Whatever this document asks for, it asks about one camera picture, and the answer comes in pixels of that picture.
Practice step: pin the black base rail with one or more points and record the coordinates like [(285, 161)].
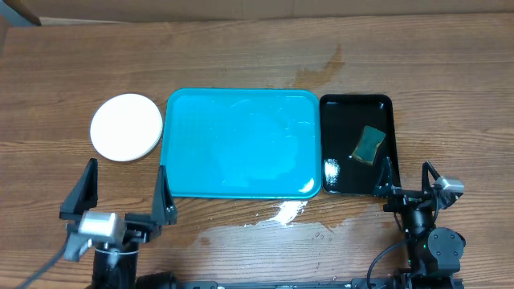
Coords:
[(357, 283)]

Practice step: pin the green yellow sponge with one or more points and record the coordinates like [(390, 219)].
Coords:
[(368, 145)]

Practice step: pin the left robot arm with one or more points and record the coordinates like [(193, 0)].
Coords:
[(118, 269)]

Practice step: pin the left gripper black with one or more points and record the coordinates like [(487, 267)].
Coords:
[(148, 228)]

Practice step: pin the white plate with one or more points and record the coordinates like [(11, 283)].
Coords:
[(126, 127)]

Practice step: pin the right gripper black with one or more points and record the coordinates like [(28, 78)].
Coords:
[(402, 199)]

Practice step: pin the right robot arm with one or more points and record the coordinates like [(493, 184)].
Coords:
[(433, 253)]

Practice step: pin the black plastic tray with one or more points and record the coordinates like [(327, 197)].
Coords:
[(342, 119)]

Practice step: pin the teal plastic tray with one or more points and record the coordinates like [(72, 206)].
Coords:
[(242, 143)]

